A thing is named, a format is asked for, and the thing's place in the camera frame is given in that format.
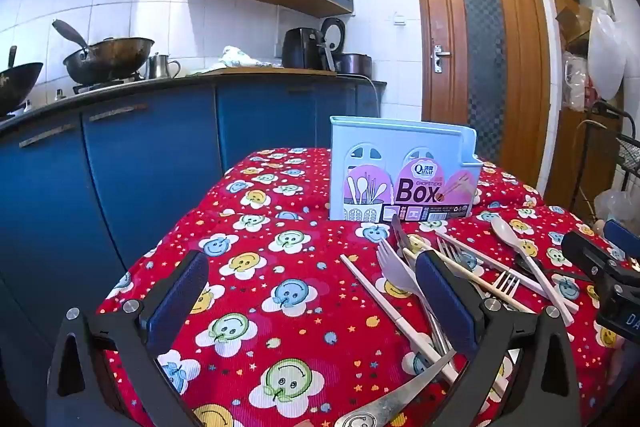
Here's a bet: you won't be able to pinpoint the white plastic bag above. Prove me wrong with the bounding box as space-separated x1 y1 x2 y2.
586 7 628 100

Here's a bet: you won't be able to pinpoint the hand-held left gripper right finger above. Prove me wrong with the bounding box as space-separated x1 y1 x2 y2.
415 249 583 427

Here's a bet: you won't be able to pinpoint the pale plastic fork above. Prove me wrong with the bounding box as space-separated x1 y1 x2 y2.
376 238 426 303

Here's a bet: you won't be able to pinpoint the white cloth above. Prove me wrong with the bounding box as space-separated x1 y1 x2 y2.
220 45 273 68

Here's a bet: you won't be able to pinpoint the black wire rack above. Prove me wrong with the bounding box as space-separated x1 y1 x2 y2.
577 102 640 228

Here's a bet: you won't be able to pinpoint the metal door handle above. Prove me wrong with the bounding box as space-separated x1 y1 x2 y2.
431 45 452 74

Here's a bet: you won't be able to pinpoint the black air fryer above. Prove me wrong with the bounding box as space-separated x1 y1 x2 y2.
281 28 326 70

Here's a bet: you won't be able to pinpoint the clear plastic bag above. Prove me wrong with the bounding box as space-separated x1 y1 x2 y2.
592 189 633 228

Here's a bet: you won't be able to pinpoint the white power cable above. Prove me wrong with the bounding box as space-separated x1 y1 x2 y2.
350 74 382 120

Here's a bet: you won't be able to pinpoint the wooden shelf unit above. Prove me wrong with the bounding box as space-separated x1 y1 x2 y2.
537 0 626 218

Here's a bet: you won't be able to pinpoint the red floral tablecloth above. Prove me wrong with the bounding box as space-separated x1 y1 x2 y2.
95 147 631 427

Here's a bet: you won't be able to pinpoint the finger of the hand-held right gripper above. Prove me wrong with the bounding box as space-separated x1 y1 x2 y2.
602 219 640 260
561 232 626 290

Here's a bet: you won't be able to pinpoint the light blue utensil holder box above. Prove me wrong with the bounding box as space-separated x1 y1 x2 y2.
329 116 485 224

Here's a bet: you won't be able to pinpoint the black spoon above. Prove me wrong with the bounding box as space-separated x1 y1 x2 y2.
514 256 593 284

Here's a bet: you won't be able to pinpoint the metal pitcher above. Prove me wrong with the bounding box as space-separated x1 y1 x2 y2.
145 53 182 80

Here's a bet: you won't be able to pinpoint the large metal wok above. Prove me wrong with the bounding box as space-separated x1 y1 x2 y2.
51 19 156 86

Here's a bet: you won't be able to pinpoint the white plastic spoon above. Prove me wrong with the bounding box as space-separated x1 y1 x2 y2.
490 216 576 327

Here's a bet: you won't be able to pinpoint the gas stove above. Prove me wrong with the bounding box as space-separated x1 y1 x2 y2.
72 74 146 95

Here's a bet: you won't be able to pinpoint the black wok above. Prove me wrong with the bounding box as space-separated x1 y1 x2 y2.
0 46 45 118

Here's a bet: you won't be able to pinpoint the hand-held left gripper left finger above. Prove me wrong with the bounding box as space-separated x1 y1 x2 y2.
47 249 211 427

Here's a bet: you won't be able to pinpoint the blue kitchen base cabinets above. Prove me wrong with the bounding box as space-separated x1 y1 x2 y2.
0 72 388 408

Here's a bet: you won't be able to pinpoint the wooden door with glass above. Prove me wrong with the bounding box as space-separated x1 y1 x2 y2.
410 0 553 202

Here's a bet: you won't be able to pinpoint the rice cooker with open lid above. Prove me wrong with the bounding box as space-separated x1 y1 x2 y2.
320 18 373 76

